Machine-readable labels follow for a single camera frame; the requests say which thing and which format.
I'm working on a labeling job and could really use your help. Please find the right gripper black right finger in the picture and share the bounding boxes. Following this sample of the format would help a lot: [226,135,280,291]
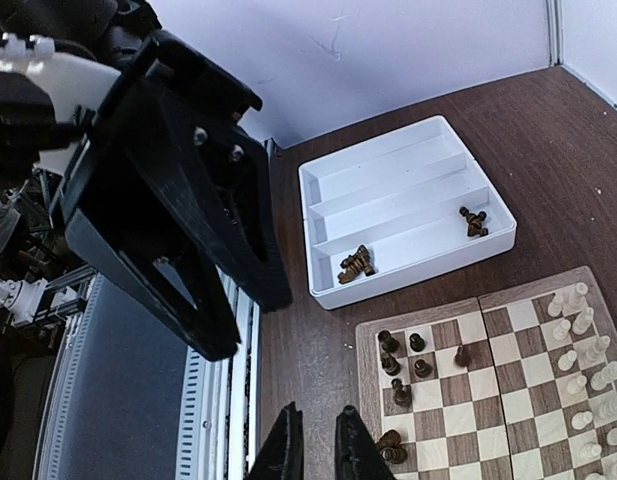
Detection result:
[334,405,394,480]

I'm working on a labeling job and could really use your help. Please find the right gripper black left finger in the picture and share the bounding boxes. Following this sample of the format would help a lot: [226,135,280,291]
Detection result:
[246,402,304,480]

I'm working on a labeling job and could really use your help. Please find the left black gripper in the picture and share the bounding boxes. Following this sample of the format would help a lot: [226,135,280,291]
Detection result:
[60,30,293,361]

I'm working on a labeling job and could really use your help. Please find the dark chess piece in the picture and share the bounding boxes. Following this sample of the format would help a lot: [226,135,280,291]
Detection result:
[391,378,412,407]
[380,446,408,465]

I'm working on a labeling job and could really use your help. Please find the dark pawn rank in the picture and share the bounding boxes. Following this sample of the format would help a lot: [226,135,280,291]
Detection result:
[414,359,433,378]
[409,333,427,353]

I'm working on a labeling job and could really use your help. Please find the dark chess piece corner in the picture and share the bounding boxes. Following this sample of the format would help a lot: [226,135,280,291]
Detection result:
[377,330,400,354]

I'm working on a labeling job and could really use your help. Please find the wooden chess board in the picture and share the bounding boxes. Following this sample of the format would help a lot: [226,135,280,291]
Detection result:
[356,266,605,479]

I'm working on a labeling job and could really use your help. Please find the white plastic divided tray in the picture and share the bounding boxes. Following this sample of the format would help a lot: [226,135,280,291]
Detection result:
[298,115,517,310]

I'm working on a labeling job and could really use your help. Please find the dark chess piece board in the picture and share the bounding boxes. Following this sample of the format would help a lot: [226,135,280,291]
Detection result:
[376,429,402,451]

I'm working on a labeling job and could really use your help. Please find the dark chess pieces lower pile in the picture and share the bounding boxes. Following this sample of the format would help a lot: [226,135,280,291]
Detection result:
[337,245,376,284]

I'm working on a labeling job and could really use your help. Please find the dark chess pieces pile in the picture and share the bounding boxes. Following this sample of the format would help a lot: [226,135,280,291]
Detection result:
[337,245,376,284]
[459,206,489,238]

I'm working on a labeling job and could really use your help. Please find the white chess pieces group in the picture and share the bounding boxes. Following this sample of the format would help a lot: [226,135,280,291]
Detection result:
[533,282,617,479]

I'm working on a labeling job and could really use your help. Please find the dark chess pieces upper pile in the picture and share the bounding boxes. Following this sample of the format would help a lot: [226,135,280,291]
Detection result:
[459,206,489,238]

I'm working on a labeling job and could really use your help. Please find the aluminium front rail frame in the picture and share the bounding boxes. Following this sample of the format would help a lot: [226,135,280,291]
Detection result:
[33,276,261,479]

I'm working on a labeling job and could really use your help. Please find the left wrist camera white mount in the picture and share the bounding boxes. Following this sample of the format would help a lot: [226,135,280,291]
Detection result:
[0,33,120,175]

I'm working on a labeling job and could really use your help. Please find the right aluminium corner post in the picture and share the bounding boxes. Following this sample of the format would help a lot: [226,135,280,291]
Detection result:
[545,0,564,66]

